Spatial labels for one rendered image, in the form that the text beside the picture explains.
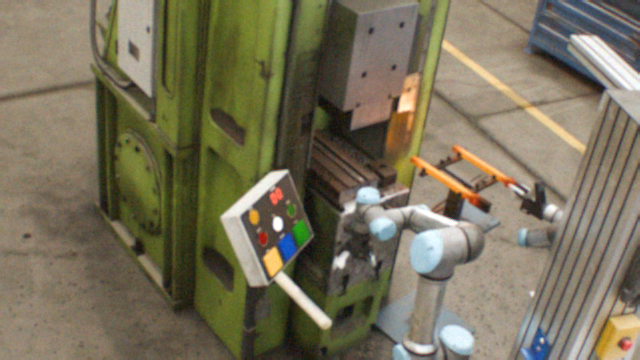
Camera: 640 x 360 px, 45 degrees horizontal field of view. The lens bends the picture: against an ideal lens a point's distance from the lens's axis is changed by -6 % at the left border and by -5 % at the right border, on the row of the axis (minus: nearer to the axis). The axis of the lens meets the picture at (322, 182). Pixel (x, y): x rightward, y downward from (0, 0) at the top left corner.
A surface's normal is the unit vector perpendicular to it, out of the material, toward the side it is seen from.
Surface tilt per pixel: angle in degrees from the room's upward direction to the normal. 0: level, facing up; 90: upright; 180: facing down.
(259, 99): 89
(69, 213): 0
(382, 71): 90
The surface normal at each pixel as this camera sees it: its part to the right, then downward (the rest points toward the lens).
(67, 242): 0.12, -0.81
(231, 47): -0.79, 0.25
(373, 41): 0.60, 0.52
